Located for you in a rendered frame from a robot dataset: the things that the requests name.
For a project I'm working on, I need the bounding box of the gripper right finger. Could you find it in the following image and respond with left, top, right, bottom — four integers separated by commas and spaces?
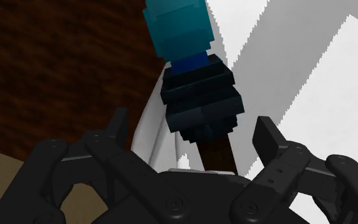
230, 116, 358, 224

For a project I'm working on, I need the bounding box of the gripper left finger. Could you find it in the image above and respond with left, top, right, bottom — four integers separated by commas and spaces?
0, 106, 193, 224

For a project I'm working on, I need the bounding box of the teal and black bottle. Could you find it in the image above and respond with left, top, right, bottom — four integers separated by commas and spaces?
142, 0, 245, 144

